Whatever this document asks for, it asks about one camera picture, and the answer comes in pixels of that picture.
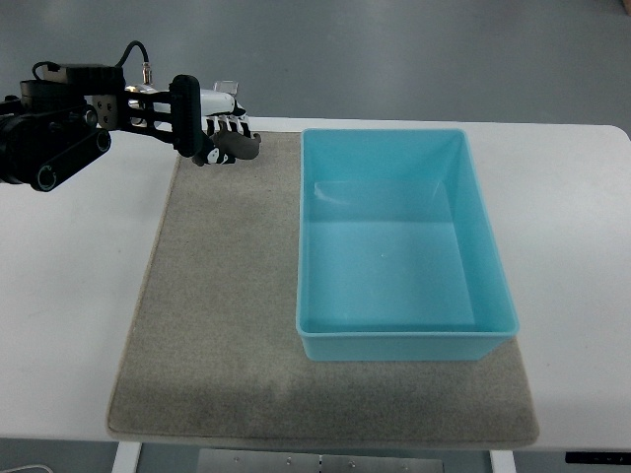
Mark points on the blue plastic box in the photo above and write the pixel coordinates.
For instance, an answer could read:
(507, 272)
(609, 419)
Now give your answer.
(397, 257)

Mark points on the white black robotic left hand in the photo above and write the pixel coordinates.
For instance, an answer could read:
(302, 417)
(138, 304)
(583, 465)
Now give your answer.
(223, 112)

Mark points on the black table control panel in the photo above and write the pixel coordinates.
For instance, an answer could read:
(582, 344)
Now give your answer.
(598, 458)

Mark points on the brown toy hippo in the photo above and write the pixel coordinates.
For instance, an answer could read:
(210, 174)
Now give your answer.
(227, 147)

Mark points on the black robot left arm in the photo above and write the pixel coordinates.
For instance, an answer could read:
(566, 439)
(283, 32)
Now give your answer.
(62, 120)

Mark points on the grey metal table base plate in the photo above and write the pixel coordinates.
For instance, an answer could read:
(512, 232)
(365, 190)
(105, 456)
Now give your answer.
(222, 460)

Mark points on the grey felt mat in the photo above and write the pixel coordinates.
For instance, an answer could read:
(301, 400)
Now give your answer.
(213, 354)

